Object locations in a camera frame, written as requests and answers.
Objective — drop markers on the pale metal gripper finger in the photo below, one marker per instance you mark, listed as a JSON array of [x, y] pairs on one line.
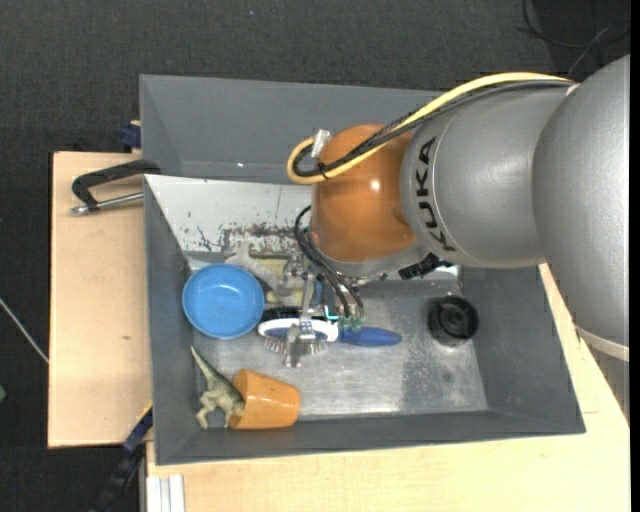
[[294, 352], [309, 336]]

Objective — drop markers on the orange cup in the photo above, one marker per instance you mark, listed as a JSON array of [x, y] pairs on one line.
[[270, 402]]

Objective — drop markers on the pale beige toy figure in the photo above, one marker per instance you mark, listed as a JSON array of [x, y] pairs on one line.
[[260, 270]]

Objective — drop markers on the blue and white brush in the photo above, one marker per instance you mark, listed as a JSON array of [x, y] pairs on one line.
[[375, 337]]

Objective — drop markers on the grey metal bin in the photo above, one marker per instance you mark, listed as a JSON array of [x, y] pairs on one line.
[[380, 380]]

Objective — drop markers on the pale green toy dinosaur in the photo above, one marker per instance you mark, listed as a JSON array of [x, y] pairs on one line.
[[217, 392]]

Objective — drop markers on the blue bowl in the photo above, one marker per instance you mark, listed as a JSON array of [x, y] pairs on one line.
[[222, 302]]

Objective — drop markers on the black round knob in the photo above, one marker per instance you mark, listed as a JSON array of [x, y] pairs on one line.
[[452, 320]]

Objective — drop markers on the pale wood board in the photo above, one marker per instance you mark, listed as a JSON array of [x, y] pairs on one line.
[[95, 310]]

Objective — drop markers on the black cylinder on white bracket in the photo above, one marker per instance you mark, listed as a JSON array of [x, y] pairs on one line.
[[417, 271]]

